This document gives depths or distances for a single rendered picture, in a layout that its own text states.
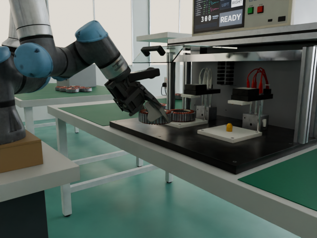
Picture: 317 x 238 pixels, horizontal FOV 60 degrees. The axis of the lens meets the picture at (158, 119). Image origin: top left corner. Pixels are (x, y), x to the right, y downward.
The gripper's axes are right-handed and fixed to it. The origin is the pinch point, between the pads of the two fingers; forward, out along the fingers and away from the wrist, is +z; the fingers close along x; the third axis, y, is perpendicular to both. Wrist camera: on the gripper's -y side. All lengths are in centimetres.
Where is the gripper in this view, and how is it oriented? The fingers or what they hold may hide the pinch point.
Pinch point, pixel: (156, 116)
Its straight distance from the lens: 90.4
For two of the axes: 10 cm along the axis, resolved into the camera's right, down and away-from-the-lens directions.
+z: 4.9, 7.1, 5.1
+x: 6.0, 1.6, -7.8
